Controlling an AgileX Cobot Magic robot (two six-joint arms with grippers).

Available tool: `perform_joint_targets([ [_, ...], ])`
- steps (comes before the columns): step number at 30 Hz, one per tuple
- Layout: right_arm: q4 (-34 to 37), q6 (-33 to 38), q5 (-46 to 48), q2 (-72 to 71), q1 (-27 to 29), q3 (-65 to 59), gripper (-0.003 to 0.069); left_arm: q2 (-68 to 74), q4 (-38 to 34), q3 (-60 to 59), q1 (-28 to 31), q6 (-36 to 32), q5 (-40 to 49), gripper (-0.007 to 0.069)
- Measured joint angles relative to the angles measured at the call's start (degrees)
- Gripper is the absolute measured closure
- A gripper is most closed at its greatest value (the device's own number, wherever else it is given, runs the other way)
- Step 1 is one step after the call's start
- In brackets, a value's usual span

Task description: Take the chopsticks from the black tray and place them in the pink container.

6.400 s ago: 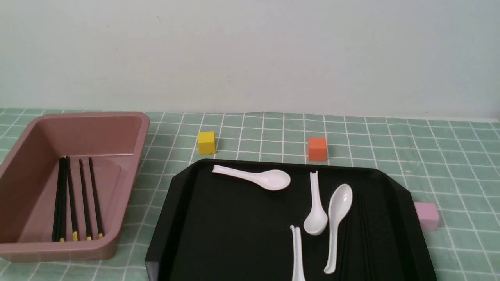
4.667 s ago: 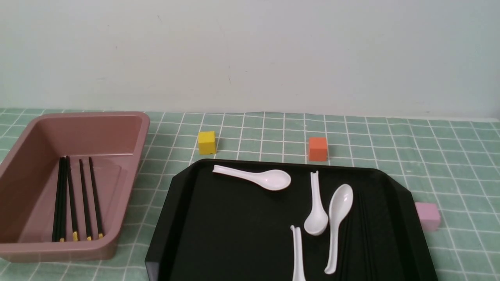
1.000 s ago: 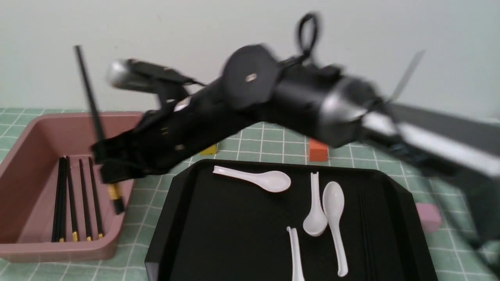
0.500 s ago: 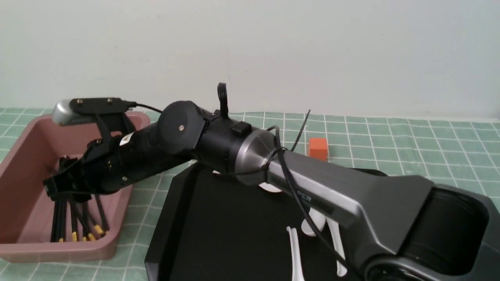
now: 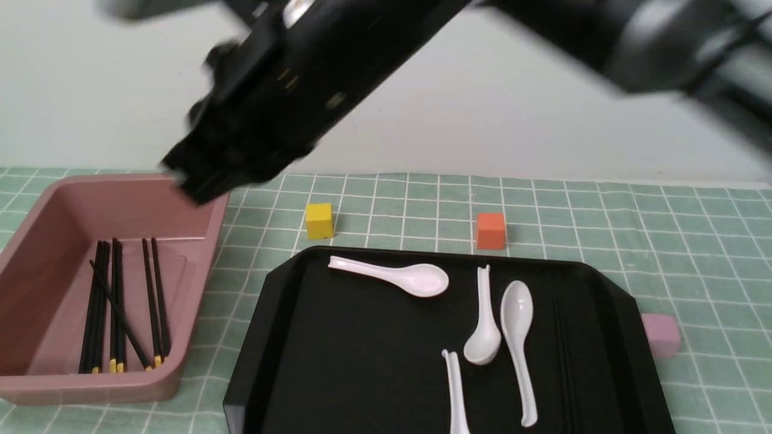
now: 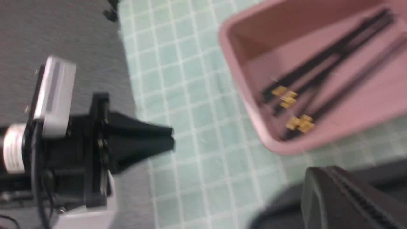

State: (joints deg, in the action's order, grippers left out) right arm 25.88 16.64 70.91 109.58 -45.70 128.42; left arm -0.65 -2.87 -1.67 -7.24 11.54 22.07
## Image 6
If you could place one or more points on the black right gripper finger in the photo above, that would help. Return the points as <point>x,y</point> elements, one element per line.
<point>333,198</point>

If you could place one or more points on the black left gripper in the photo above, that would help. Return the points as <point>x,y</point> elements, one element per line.
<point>71,169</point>

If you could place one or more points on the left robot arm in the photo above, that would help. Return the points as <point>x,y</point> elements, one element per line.
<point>15,177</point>

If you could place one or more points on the black plastic tray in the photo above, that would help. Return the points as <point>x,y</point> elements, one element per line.
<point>284,212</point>

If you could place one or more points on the black chopstick yellow tip rightmost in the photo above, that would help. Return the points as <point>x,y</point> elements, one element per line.
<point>359,84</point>

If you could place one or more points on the black chopstick yellow tip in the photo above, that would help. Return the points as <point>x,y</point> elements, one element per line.
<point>322,70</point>
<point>349,86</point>
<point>287,100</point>
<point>312,62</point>
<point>359,84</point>

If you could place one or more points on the green checkered tablecloth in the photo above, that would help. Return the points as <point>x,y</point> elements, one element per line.
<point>220,175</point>

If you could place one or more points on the black chopstick yellow tip leftmost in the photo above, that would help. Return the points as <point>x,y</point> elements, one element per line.
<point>312,62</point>

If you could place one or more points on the pink plastic bin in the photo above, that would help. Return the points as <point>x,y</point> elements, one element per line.
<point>267,40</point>

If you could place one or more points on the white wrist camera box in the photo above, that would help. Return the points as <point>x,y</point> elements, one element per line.
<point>53,102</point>

